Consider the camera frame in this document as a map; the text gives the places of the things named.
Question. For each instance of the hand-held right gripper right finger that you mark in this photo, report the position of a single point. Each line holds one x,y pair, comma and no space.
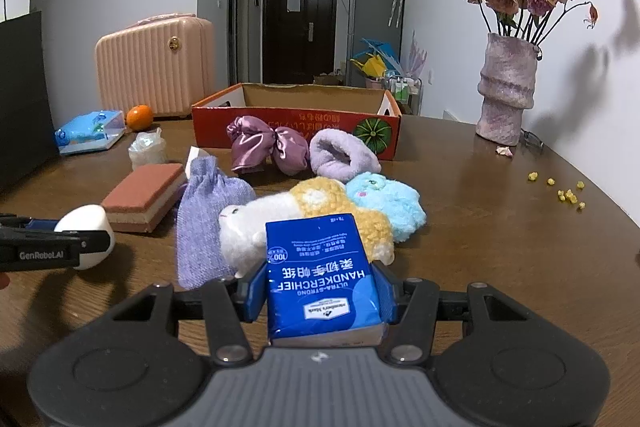
387,292

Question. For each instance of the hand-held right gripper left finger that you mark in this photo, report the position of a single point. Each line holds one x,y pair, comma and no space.
252,292

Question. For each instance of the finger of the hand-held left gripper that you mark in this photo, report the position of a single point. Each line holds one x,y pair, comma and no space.
42,225
95,241

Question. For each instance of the white egg-shaped makeup sponge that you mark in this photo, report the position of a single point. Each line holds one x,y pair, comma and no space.
87,219

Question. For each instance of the brown and white sponge block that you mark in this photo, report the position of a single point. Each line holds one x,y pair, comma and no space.
140,189

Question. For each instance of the blue tissue packet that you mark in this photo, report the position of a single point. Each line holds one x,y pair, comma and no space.
320,277

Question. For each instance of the white and yellow plush toy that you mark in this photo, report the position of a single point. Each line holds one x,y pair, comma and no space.
250,222

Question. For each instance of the light blue plush toy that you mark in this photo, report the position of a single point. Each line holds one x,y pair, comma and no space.
395,207

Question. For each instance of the clear plastic bag bundle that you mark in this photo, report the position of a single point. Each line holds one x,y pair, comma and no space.
147,152

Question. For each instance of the lavender fuzzy sock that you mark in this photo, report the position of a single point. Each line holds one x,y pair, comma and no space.
340,154

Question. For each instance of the purple satin scrunchie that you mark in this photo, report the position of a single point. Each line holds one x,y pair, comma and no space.
250,142

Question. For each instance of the orange cardboard box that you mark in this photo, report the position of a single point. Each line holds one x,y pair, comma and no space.
300,122

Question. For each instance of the person's left hand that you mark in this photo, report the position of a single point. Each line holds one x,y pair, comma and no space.
3,281

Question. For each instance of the blue wet wipes pack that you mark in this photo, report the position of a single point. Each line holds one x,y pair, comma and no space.
87,132

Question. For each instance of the black flat panel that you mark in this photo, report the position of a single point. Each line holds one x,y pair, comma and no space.
25,107

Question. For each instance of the orange fruit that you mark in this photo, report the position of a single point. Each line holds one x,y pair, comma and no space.
139,118

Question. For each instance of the white triangular makeup sponge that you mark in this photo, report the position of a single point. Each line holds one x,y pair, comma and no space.
196,155

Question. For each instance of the fallen pink petal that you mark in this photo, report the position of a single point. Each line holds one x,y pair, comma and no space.
503,151

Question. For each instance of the pink ribbed suitcase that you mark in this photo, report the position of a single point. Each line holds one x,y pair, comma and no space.
150,67

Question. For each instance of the scattered yellow crumbs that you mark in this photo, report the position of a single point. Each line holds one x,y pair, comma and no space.
533,176

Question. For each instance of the white flat board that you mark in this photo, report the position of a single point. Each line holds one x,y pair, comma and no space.
456,116

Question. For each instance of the white cart with bottles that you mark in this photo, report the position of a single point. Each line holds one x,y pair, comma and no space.
402,92

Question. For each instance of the pink bucket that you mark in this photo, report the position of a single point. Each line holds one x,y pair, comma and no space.
372,83

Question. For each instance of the black eyeglasses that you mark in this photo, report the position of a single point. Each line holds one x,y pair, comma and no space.
532,139

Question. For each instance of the brown cardboard box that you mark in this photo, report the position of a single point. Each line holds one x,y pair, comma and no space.
327,80

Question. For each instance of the pink textured vase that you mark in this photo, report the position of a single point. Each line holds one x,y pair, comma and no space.
505,92

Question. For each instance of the purple wing decoration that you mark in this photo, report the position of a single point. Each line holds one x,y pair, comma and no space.
417,57

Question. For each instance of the blue folded kite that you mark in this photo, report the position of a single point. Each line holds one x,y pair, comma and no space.
380,47

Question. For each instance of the dark brown entrance door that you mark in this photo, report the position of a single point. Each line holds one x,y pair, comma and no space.
300,47

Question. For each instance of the grey refrigerator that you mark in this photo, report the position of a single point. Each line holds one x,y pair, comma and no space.
370,17

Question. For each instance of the white paper notice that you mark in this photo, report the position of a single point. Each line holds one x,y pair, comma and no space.
293,2

